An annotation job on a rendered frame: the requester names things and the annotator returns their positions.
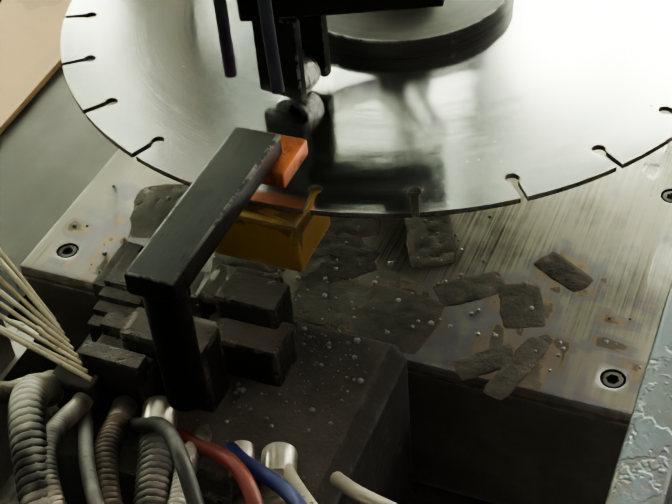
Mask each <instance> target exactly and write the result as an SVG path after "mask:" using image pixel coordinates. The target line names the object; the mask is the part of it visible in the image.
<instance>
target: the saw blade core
mask: <svg viewBox="0 0 672 504"><path fill-rule="evenodd" d="M226 1H227V8H228V15H229V22H230V28H231V35H232V42H233V48H234V55H235V62H236V69H237V75H236V76H235V77H233V78H227V77H225V75H224V69H223V62H222V56H221V50H220V43H219V37H218V30H217V24H216V18H215V11H214V5H213V0H71V2H70V4H69V7H68V9H67V12H66V15H65V16H66V19H64V22H63V26H62V32H61V42H60V52H61V61H62V65H63V71H64V74H65V78H66V81H67V84H68V87H69V89H70V91H71V94H72V96H73V98H74V99H75V101H76V103H77V105H78V106H79V108H80V109H81V111H82V112H83V114H86V117H87V119H88V120H89V121H90V122H91V123H92V125H93V126H94V127H95V128H96V129H97V130H98V131H99V132H100V133H101V134H102V135H103V136H104V137H105V138H106V139H108V140H109V141H110V142H111V143H112V144H114V145H115V146H116V147H117V148H119V149H120V150H121V151H123V152H124V153H126V154H127V155H129V156H130V157H132V158H133V157H135V156H136V159H137V161H138V162H140V163H141V164H143V165H145V166H146V167H148V168H150V169H152V170H154V171H156V172H158V173H160V174H162V175H164V176H166V177H168V178H170V179H172V180H175V181H177V182H179V183H182V184H184V185H187V186H189V187H190V186H191V184H192V183H193V182H194V180H195V179H196V178H197V176H198V175H199V174H200V172H201V171H202V170H203V168H204V167H205V166H206V164H207V163H208V162H209V160H210V159H211V158H212V156H213V155H214V154H215V153H216V151H217V150H218V149H219V147H220V146H221V145H222V143H223V142H224V141H225V139H226V138H227V137H228V135H229V134H230V133H231V131H232V130H233V129H234V127H237V126H239V127H244V128H249V129H255V130H260V131H265V132H271V133H276V134H280V135H285V136H291V137H296V138H301V139H305V140H306V141H307V148H308V154H307V156H306V158H305V159H304V161H303V162H302V164H301V165H300V167H299V168H298V170H297V171H296V173H295V174H294V176H293V177H292V179H291V180H290V182H289V183H288V185H287V186H286V187H285V188H279V187H274V186H269V185H264V184H261V185H260V186H259V188H258V189H257V191H256V192H255V194H254V195H256V194H261V195H263V196H264V202H263V204H262V205H261V206H260V207H263V208H268V209H274V210H280V211H286V212H293V213H300V214H304V211H305V209H306V207H307V205H308V202H309V200H310V198H311V197H310V191H311V190H314V189H319V190H321V192H320V193H318V194H317V195H316V198H315V200H314V202H313V205H312V207H311V209H310V213H311V215H318V216H329V217H344V218H412V209H411V196H409V195H408V194H409V193H410V192H419V193H420V195H418V202H419V215H420V217H429V216H441V215H451V214H459V213H467V212H474V211H481V210H487V209H492V208H498V207H503V206H508V205H513V204H518V203H521V198H520V196H519V195H518V193H517V191H516V190H515V188H514V186H513V185H512V183H511V182H508V181H506V179H509V178H516V179H518V186H519V188H520V190H521V191H522V193H523V194H524V196H525V198H526V199H527V201H530V200H534V199H538V198H542V197H546V196H549V195H553V194H556V193H560V192H563V191H566V190H569V189H572V188H575V187H578V186H581V185H584V184H587V183H589V182H592V181H595V180H597V179H600V178H602V177H605V176H607V175H609V174H612V173H614V172H616V170H617V167H616V166H615V165H614V164H613V163H611V162H610V161H609V160H607V159H606V158H605V157H604V156H602V155H601V154H597V153H594V152H593V151H594V150H603V151H604V152H605V153H606V157H608V158H609V159H610V160H611V161H613V162H614V163H615V164H617V165H618V166H619V167H621V168H622V169H623V168H625V167H627V166H629V165H631V164H633V163H635V162H637V161H639V160H641V159H643V158H645V157H646V156H648V155H650V154H652V153H654V152H655V151H657V150H659V149H660V148H662V147H663V146H665V145H667V144H668V143H670V142H671V141H672V115H670V114H662V113H660V111H669V112H670V113H672V0H513V4H512V7H511V9H510V11H509V13H508V14H507V16H506V17H505V18H504V19H503V21H502V22H501V23H500V24H499V25H498V26H496V27H495V28H494V29H493V30H491V31H490V32H489V33H487V34H485V35H484V36H482V37H480V38H479V39H477V40H475V41H473V42H470V43H468V44H466V45H463V46H460V47H458V48H455V49H452V50H448V51H445V52H441V53H436V54H431V55H426V56H419V57H410V58H370V57H362V56H355V55H350V54H345V53H341V52H338V51H335V50H331V49H329V50H330V62H331V74H329V75H328V76H327V77H322V76H320V79H319V81H318V83H317V84H316V86H315V87H314V88H313V89H312V90H311V91H310V92H309V93H308V94H307V96H306V98H305V99H304V100H303V101H299V100H295V99H291V98H288V97H285V96H282V95H279V94H272V92H269V91H265V90H262V89H261V88H260V81H259V73H258V66H257V59H256V51H255V44H254V36H253V29H252V22H251V21H248V22H241V21H240V20H239V17H238V10H237V3H236V0H226ZM93 16H94V18H91V19H88V18H89V17H93ZM91 59H92V60H94V61H92V62H86V61H88V60H91ZM111 102H116V104H114V105H110V106H109V105H107V104H109V103H111ZM156 141H163V143H161V144H159V145H154V146H152V144H153V143H154V142H156ZM148 148H149V149H148ZM143 151H144V152H143ZM138 154H139V155H138ZM254 195H253V196H254ZM253 196H252V197H253Z"/></svg>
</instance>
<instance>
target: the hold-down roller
mask: <svg viewBox="0 0 672 504"><path fill-rule="evenodd" d="M302 52H303V62H304V71H305V81H306V90H307V94H308V93H309V92H310V91H311V90H312V89H313V88H314V87H315V86H316V84H317V83H318V81H319V79H320V76H321V71H320V67H319V64H318V62H317V61H316V59H315V58H314V57H313V56H312V55H311V54H310V53H309V52H307V51H305V50H303V49H302Z"/></svg>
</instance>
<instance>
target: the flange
mask: <svg viewBox="0 0 672 504"><path fill-rule="evenodd" d="M512 4H513V0H445V3H444V5H443V6H441V7H429V8H416V9H403V10H390V11H377V12H364V13H351V14H339V15H326V17H327V28H328V39H329V49H331V50H335V51H338V52H341V53H345V54H350V55H355V56H362V57H370V58H410V57H419V56H426V55H431V54H436V53H441V52H445V51H448V50H452V49H455V48H458V47H460V46H463V45H466V44H468V43H470V42H473V41H475V40H477V39H479V38H480V37H482V36H484V35H485V34H487V33H489V32H490V31H491V30H493V29H494V28H495V27H496V26H498V25H499V24H500V23H501V22H502V21H503V19H504V18H505V17H506V16H507V14H508V13H509V11H510V9H511V7H512Z"/></svg>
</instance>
